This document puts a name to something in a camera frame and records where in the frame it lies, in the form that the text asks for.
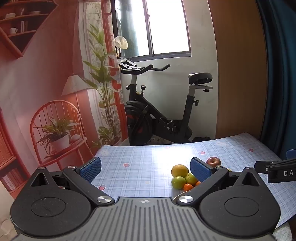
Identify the green apple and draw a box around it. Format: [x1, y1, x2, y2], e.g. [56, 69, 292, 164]
[171, 176, 187, 190]

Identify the dark blue curtain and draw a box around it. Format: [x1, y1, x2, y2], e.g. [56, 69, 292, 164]
[255, 0, 296, 160]

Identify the grey fluffy rug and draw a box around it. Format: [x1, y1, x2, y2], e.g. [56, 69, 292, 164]
[273, 222, 296, 241]

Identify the black exercise bike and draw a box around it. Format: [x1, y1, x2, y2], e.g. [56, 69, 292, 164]
[117, 57, 213, 146]

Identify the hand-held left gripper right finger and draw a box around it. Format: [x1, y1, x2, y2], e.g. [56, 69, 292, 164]
[176, 157, 265, 207]

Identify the window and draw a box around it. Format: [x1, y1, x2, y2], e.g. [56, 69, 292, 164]
[110, 0, 192, 62]

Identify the wall poster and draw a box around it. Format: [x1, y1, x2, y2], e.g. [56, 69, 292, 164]
[0, 0, 130, 220]

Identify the yellowish green plum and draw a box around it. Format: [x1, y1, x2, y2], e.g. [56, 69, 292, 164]
[185, 173, 199, 186]

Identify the white cloth cap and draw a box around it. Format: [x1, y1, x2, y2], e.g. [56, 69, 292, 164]
[114, 36, 129, 49]

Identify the yellow lemon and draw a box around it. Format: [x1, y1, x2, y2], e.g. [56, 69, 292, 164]
[171, 164, 190, 178]

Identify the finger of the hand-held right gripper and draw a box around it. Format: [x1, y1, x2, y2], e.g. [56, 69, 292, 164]
[254, 161, 281, 174]
[270, 149, 296, 166]

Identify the wooden wardrobe panel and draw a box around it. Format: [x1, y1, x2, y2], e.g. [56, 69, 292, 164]
[207, 0, 270, 141]

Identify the blue plaid tablecloth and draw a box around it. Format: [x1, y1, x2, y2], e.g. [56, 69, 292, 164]
[89, 132, 296, 229]

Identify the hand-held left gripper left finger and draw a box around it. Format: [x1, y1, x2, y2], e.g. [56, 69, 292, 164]
[30, 157, 115, 208]

